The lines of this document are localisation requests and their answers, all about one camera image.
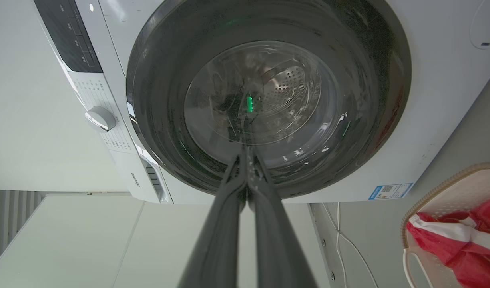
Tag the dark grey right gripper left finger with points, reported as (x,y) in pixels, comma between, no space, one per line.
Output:
(213,240)

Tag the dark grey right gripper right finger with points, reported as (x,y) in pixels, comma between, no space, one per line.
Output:
(277,240)

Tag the beige perforated laundry basket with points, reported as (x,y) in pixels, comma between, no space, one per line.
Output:
(449,196)

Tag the blue energy label sticker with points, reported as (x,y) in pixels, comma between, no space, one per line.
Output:
(389,191)

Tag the dark round washing machine door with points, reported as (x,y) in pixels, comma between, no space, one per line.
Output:
(269,96)

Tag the silver washing machine dial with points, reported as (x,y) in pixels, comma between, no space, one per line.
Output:
(100,118)

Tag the red and white garment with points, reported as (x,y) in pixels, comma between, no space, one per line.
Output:
(465,244)

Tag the white front-load washing machine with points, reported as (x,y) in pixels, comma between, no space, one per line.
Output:
(437,100)

